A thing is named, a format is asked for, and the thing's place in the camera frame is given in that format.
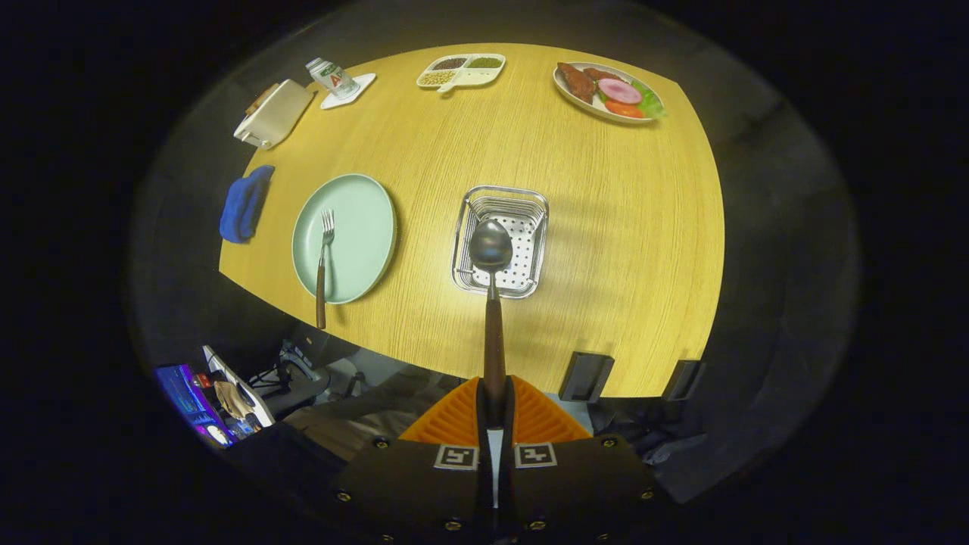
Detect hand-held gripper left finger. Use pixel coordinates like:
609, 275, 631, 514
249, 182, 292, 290
333, 376, 497, 545

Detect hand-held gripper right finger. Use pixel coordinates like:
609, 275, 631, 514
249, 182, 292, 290
496, 376, 659, 545

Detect wooden-handled metal fork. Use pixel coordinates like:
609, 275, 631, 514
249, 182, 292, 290
316, 209, 336, 330

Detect wooden-handled metal spoon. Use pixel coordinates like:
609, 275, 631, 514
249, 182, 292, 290
469, 218, 514, 428

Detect person's beige trousers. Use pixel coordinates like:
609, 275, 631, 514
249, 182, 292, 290
284, 367, 470, 462

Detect black office chair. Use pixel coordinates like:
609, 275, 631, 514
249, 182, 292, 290
250, 322, 360, 417

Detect white-backed monitor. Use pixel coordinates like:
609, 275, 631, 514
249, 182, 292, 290
202, 345, 277, 428

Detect lit computer monitor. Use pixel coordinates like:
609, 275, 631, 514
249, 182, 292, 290
154, 364, 237, 449

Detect pale green plate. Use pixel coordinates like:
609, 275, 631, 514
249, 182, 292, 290
291, 173, 398, 305

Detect blue folded cloth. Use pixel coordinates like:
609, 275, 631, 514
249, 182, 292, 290
219, 165, 276, 244

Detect white plate of food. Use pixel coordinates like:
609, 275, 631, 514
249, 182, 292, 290
552, 61, 668, 124

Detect white toaster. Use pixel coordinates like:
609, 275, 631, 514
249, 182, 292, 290
233, 79, 315, 149

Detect white square coaster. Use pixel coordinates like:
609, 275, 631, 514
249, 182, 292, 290
320, 73, 377, 111

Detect white divided bean dish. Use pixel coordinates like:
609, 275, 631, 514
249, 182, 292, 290
416, 53, 506, 93

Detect small white drink bottle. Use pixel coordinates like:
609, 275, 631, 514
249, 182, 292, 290
306, 58, 360, 101

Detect toast slices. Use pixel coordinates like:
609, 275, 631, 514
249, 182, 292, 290
246, 83, 281, 114

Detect metal wire basket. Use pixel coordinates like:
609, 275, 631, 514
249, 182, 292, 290
451, 185, 550, 300

